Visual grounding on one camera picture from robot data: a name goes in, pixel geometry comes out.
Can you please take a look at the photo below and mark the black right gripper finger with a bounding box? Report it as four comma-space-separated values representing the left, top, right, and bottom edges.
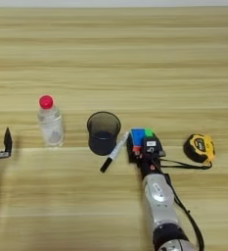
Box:
125, 134, 136, 164
153, 131, 166, 153

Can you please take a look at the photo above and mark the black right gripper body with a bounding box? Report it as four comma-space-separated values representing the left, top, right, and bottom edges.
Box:
131, 150, 167, 179

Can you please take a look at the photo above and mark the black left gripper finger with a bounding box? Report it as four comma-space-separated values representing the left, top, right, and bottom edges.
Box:
3, 126, 14, 157

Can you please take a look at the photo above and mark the white marker with black cap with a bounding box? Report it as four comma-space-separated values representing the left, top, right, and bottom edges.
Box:
99, 130, 131, 174

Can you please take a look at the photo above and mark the colourful Rubik's cube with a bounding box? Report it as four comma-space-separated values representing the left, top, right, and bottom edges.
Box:
130, 126, 156, 153

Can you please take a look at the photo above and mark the yellow black tape measure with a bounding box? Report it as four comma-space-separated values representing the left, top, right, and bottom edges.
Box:
160, 132, 216, 171

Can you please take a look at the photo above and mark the clear bottle with red cap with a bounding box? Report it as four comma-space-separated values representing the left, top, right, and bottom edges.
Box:
36, 94, 66, 147

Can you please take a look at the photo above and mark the black mesh pen cup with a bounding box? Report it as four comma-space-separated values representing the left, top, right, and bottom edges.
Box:
86, 111, 122, 157

